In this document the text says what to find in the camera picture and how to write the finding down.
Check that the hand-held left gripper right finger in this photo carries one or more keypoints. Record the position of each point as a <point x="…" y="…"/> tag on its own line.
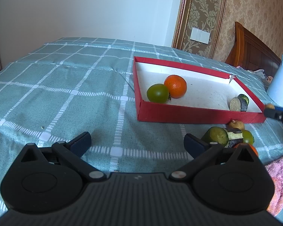
<point x="192" y="143"/>

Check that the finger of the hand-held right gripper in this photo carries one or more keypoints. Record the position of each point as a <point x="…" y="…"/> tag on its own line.
<point x="281" y="108"/>
<point x="273" y="114"/>

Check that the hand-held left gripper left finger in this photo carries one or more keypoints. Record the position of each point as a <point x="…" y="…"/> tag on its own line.
<point x="81" y="143"/>

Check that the brown longan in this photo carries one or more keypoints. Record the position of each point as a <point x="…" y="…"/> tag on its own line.
<point x="270" y="106"/>
<point x="237" y="124"/>

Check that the green cucumber piece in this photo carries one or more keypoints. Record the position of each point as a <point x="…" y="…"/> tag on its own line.
<point x="244" y="97"/>
<point x="215" y="135"/>

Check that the red cardboard tray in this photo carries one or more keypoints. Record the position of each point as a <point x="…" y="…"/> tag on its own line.
<point x="191" y="116"/>

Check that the green tomato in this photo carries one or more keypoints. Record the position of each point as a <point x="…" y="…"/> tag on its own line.
<point x="248" y="136"/>
<point x="158" y="93"/>

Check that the purple eggplant piece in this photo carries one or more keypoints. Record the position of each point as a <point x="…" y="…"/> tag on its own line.
<point x="234" y="104"/>
<point x="234" y="137"/>

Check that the small orange tangerine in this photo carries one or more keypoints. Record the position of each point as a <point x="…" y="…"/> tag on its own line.
<point x="254" y="149"/>
<point x="175" y="86"/>

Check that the white electric kettle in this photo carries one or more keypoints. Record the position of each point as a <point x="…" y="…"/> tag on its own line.
<point x="281" y="82"/>

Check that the teal checkered bedsheet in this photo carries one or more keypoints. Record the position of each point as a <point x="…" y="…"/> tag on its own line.
<point x="61" y="98"/>

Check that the small pink cloth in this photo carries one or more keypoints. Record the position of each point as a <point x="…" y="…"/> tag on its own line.
<point x="240" y="67"/>

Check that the pink terry towel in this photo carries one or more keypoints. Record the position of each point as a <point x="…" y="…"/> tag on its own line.
<point x="280" y="176"/>

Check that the wooden headboard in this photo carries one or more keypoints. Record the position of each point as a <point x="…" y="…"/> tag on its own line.
<point x="250" y="49"/>

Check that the white wall switch panel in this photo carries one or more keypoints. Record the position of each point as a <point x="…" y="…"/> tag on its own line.
<point x="200" y="35"/>

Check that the gold ornate wall frame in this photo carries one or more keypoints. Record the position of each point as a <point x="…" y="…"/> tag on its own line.
<point x="180" y="16"/>

